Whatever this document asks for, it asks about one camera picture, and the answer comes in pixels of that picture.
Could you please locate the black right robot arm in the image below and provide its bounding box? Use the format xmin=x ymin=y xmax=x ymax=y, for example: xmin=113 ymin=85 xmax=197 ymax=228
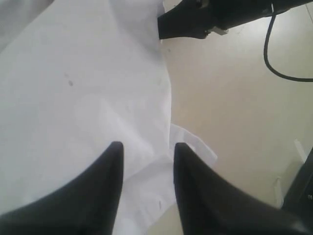
xmin=157 ymin=0 xmax=310 ymax=40

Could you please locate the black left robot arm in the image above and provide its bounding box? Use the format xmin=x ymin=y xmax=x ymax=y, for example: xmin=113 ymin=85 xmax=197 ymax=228
xmin=0 ymin=142 xmax=313 ymax=235

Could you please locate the white t-shirt red print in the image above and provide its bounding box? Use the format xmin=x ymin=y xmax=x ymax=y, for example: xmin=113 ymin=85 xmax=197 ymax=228
xmin=0 ymin=0 xmax=217 ymax=235

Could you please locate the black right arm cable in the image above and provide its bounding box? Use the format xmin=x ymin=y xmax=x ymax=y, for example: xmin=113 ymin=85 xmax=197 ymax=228
xmin=263 ymin=12 xmax=313 ymax=82

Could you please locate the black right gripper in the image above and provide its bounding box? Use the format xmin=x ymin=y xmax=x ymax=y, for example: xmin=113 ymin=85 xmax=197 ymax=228
xmin=157 ymin=0 xmax=273 ymax=39

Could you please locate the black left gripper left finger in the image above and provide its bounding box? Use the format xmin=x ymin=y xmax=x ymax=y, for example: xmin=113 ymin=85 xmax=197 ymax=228
xmin=0 ymin=141 xmax=124 ymax=235

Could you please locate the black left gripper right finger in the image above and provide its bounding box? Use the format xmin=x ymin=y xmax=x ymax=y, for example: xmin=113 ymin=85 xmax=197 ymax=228
xmin=173 ymin=142 xmax=313 ymax=235

